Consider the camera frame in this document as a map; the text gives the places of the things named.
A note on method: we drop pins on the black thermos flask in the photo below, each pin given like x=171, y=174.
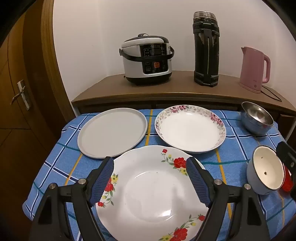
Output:
x=205, y=58

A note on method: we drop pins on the blue plaid cloth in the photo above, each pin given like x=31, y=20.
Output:
x=233, y=148

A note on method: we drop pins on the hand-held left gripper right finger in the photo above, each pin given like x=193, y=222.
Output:
x=197, y=183

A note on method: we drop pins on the white plate red flowers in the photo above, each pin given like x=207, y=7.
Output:
x=150, y=192

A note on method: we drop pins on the plain grey-white plate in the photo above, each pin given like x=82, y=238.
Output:
x=111, y=132

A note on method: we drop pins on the white enamel bowl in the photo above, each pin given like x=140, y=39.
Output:
x=266, y=166

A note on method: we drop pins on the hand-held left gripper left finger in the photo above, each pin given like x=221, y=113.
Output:
x=103, y=183

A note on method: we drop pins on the brown wooden door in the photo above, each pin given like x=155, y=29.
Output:
x=27, y=139

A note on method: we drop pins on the pink electric kettle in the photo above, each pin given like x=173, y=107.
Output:
x=251, y=69

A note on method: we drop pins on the silver black rice cooker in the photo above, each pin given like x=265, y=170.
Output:
x=143, y=67

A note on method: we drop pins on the brown wooden cabinet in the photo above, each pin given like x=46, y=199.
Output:
x=161, y=89

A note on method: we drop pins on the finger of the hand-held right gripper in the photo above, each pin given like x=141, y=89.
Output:
x=286, y=153

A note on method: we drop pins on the white plate pink floral rim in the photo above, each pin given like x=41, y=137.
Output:
x=189, y=132

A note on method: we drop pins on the stainless steel bowl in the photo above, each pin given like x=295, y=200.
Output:
x=254, y=115

